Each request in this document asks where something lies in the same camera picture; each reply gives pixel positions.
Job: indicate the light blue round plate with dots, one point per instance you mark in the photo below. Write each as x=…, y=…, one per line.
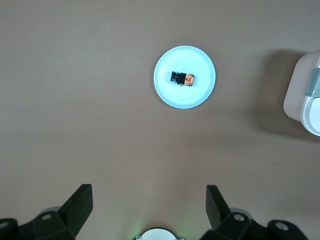
x=185, y=97

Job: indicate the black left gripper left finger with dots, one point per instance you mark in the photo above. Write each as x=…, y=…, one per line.
x=72, y=215

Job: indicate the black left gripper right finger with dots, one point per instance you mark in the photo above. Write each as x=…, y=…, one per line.
x=222, y=217

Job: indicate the pink box with white lid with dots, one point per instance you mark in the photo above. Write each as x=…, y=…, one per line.
x=295, y=100

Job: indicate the orange and black switch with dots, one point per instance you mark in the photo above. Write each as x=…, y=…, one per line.
x=183, y=79

